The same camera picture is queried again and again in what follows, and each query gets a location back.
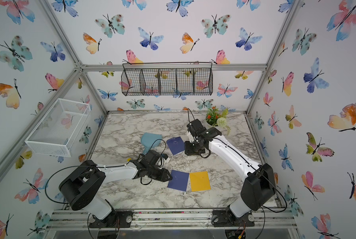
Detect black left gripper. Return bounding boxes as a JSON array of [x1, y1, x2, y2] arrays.
[[146, 166, 174, 182]]

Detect yellow envelope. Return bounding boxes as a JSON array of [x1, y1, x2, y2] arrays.
[[189, 171, 211, 192]]

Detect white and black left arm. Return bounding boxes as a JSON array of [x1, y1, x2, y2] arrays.
[[59, 150, 173, 221]]

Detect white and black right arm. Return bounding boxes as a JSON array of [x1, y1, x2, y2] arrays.
[[184, 119, 277, 220]]

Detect artificial flowers in white pot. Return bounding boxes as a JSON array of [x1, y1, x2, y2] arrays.
[[205, 106, 231, 135]]

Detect teal plastic scoop dish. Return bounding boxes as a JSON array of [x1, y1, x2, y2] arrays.
[[141, 132, 162, 154]]

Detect black wire wall basket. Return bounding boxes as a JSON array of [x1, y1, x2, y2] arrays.
[[120, 61, 213, 96]]

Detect white mesh wall basket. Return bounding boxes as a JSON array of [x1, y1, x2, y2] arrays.
[[25, 98, 91, 157]]

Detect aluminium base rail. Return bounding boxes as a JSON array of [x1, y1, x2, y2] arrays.
[[47, 209, 297, 231]]

